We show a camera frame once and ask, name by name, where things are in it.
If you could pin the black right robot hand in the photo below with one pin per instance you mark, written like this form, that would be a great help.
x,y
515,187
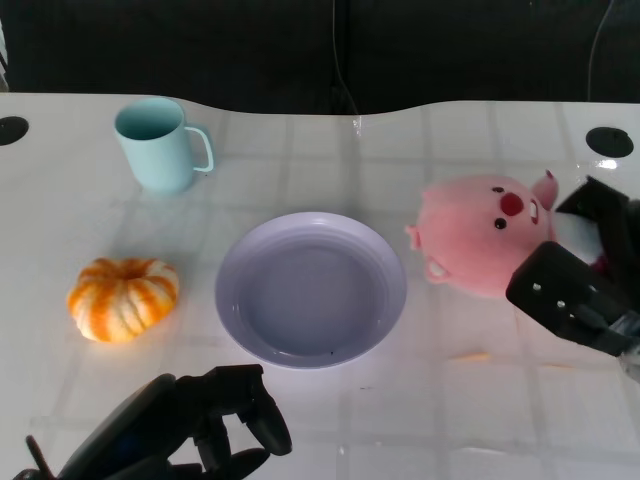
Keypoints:
x,y
560,290

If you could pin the light blue mug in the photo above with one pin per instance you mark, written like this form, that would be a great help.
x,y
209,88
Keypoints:
x,y
157,160

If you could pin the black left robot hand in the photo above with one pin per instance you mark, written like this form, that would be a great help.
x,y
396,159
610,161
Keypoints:
x,y
150,415

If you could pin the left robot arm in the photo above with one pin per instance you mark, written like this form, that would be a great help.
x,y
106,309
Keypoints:
x,y
35,475

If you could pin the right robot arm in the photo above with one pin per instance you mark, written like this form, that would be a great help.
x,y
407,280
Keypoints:
x,y
632,350

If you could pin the black round table grommet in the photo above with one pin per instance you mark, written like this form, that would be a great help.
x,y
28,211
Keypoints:
x,y
608,142
10,131

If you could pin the pink plush doll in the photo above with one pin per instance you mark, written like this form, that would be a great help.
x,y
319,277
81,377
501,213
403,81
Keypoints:
x,y
465,235

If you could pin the white object at edge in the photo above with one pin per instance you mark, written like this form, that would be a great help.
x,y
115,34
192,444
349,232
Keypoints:
x,y
3,55

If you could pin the orange white striped pumpkin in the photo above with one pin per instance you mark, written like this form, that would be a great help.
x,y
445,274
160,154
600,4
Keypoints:
x,y
122,300

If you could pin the lavender plastic plate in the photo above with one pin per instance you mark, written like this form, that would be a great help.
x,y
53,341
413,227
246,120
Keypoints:
x,y
310,300

